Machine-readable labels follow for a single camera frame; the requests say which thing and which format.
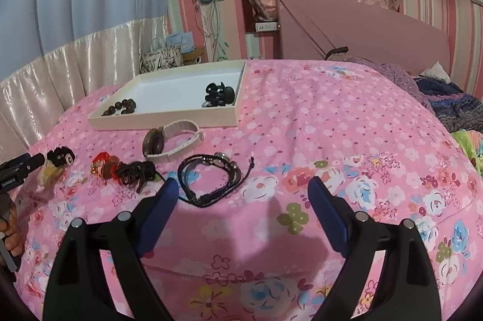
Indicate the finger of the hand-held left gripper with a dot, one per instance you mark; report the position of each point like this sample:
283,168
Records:
26,161

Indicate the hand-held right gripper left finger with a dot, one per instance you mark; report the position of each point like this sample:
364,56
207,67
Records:
162,215

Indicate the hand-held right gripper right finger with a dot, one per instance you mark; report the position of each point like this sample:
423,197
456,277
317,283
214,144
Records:
328,219

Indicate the cream lace scrunchie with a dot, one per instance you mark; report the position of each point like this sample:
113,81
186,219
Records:
53,176

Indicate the red orange hair accessory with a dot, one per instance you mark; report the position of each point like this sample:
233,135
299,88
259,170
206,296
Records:
105,164

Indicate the white shallow cardboard box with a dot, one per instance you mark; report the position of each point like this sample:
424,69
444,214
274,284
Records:
169,94

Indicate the person's left hand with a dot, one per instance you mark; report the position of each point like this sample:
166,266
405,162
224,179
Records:
11,226

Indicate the shiny cream satin cloth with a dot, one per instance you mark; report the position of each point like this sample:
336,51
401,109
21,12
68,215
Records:
56,79

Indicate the pink floral bed sheet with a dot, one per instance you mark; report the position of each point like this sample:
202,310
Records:
320,125

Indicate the black hair bow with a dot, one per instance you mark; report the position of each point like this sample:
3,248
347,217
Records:
220,93

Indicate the purple dotted pillow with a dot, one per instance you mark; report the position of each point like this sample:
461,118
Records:
400,79

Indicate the green printed blanket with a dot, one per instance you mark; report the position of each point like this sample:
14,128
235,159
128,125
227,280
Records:
469,147

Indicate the brown cardboard box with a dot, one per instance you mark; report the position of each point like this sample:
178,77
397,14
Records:
194,56

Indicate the dark blue patterned blanket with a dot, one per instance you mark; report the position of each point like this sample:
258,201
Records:
456,106

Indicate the light blue gift bag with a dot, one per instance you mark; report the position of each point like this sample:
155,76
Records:
180,40

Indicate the white crumpled cloth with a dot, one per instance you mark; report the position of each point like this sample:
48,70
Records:
436,73

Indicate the pink headboard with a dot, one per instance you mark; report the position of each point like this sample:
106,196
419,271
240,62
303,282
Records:
369,34

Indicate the white wall power socket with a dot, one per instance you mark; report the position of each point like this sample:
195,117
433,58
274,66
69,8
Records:
266,27

